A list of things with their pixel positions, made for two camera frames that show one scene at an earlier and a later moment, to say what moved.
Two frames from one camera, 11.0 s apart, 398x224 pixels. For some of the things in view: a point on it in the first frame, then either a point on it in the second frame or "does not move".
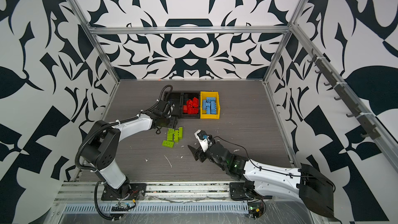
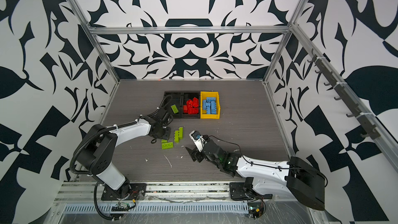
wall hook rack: [368, 127] does not move
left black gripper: [174, 122] → [167, 137]
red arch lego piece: [192, 107] does not move
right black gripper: [202, 156] does not move
